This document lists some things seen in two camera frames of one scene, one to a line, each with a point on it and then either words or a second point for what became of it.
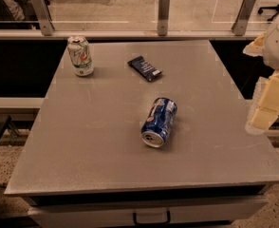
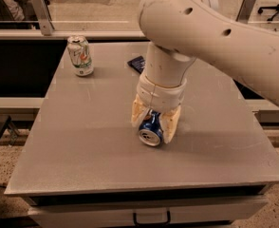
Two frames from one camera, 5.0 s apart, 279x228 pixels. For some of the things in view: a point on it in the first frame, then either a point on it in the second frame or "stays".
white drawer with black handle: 155,212 stays
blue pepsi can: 158,122 stays
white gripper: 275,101 to 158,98
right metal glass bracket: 239,25 stays
